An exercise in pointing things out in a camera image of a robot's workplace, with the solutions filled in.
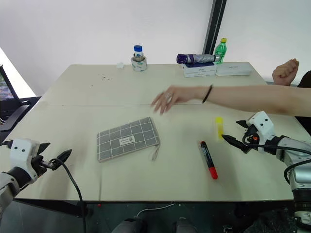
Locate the dark fuzzy object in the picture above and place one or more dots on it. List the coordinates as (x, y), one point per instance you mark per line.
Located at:
(269, 222)

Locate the white tape roll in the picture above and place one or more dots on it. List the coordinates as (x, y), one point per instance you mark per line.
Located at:
(139, 66)

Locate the dark rounded shape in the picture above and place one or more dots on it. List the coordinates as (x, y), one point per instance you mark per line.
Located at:
(184, 226)
(128, 225)

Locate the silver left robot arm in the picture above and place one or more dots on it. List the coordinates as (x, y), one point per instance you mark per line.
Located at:
(5, 184)

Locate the grey plaid pencil case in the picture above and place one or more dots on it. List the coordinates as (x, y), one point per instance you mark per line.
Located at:
(126, 138)

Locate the purple and silver folded umbrella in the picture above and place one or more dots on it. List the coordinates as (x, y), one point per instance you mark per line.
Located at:
(196, 58)

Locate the person's dark clothed body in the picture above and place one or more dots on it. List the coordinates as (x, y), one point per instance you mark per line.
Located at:
(305, 80)

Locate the small blue capped bottle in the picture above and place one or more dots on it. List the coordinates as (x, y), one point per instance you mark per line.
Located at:
(138, 51)

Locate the small white crumpled object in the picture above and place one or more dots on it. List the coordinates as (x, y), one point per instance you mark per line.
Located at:
(120, 65)

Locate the flat white box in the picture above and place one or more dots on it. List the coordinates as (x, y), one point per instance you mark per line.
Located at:
(200, 68)
(200, 74)

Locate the black table frame bar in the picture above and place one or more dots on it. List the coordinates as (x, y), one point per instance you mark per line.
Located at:
(48, 206)

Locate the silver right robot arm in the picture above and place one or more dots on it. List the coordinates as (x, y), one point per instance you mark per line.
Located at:
(301, 179)

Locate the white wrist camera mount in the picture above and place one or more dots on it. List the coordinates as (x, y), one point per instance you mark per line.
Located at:
(22, 150)
(263, 125)

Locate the red and black marker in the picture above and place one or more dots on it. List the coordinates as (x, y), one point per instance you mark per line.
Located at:
(208, 157)

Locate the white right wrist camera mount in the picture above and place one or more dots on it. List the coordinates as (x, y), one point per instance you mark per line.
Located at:
(263, 125)

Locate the person's right hand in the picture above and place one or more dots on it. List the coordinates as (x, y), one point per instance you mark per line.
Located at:
(285, 71)

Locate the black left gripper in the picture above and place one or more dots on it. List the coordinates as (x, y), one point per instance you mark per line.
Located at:
(39, 165)

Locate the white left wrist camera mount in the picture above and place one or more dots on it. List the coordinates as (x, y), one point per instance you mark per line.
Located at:
(22, 150)

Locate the person's left forearm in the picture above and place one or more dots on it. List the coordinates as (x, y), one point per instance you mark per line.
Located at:
(255, 97)

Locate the long white case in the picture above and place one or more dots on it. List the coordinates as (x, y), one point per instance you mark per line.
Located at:
(233, 68)

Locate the person's left hand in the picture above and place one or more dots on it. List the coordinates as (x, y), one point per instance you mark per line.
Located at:
(177, 95)

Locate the green plastic bottle yellow cap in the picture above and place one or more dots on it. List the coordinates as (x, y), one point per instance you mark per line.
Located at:
(220, 52)

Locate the black window frame post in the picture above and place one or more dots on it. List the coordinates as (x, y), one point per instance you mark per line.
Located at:
(215, 24)

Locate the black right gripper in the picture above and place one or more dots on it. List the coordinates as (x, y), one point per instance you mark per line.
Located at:
(252, 136)

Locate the black wrist band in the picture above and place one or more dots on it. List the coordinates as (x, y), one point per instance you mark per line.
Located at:
(207, 93)

